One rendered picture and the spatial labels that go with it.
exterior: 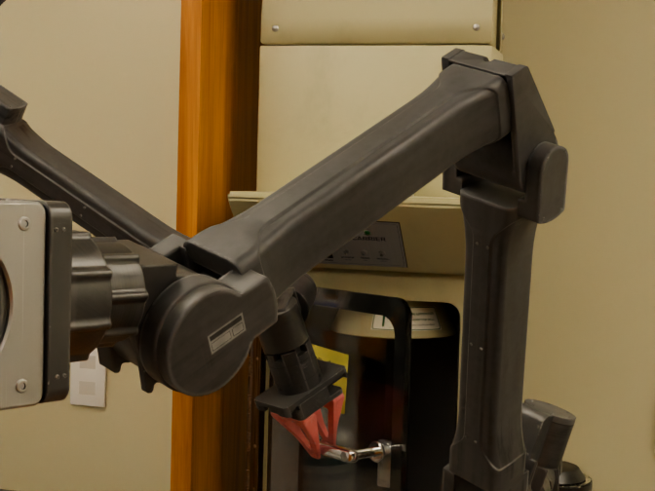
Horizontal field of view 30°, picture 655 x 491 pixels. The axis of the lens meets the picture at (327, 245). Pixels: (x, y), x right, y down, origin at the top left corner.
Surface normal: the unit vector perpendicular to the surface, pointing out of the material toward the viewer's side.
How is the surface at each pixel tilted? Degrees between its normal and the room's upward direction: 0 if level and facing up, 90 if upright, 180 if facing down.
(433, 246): 135
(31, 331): 90
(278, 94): 90
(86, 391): 90
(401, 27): 90
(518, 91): 104
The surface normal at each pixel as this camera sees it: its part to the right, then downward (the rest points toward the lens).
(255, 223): -0.15, -0.81
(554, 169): 0.72, 0.30
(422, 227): -0.21, 0.73
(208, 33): 0.96, 0.04
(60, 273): 0.74, 0.06
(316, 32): -0.27, 0.04
